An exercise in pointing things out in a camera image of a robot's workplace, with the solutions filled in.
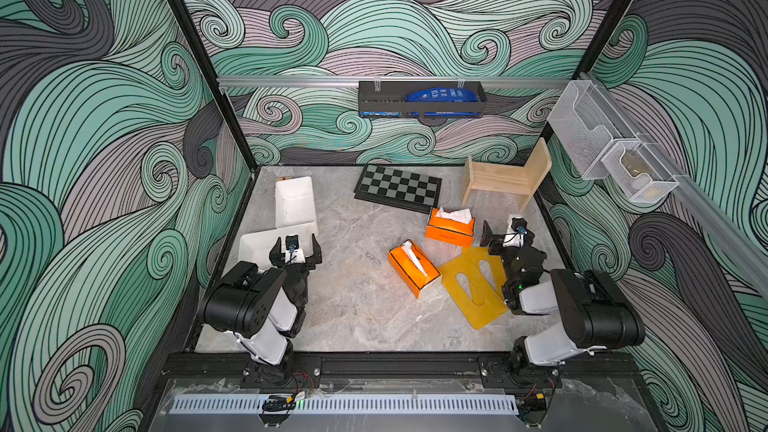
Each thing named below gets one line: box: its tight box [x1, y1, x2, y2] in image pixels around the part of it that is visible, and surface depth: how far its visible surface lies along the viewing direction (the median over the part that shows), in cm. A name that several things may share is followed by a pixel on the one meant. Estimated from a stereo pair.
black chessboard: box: [354, 165, 442, 214], surface depth 112 cm
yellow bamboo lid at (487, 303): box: [439, 254, 509, 330], surface depth 89 cm
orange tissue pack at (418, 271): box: [388, 238, 442, 299], surface depth 85 cm
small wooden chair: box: [461, 137, 552, 212], surface depth 103 cm
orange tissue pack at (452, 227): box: [426, 206, 476, 248], surface depth 96 cm
